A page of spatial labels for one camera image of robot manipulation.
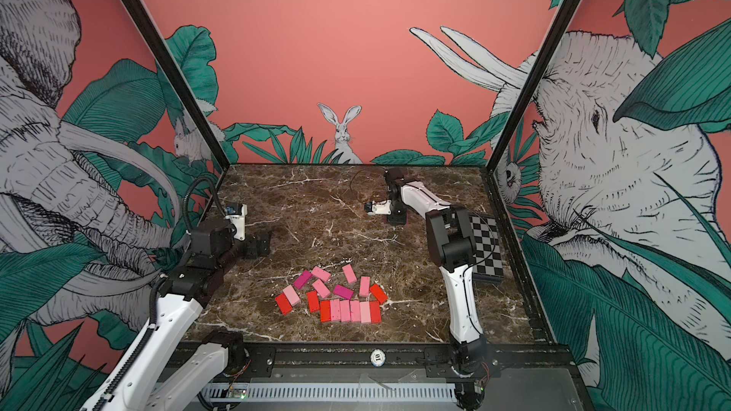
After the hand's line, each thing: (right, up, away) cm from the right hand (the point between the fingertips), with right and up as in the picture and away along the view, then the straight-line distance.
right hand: (396, 208), depth 105 cm
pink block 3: (-16, -20, -15) cm, 30 cm away
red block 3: (-27, -27, -21) cm, 43 cm away
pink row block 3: (-14, -29, -23) cm, 39 cm away
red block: (-7, -25, -19) cm, 32 cm away
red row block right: (-8, -30, -22) cm, 38 cm away
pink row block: (-20, -29, -23) cm, 42 cm away
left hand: (-41, -4, -27) cm, 49 cm away
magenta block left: (-31, -21, -17) cm, 41 cm away
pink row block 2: (-17, -29, -23) cm, 41 cm away
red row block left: (-22, -29, -23) cm, 43 cm away
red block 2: (-35, -27, -21) cm, 50 cm away
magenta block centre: (-18, -25, -19) cm, 36 cm away
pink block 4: (-11, -23, -19) cm, 31 cm away
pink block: (-34, -25, -20) cm, 46 cm away
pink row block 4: (-11, -29, -23) cm, 39 cm away
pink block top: (-25, -20, -15) cm, 36 cm away
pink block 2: (-25, -24, -19) cm, 39 cm away
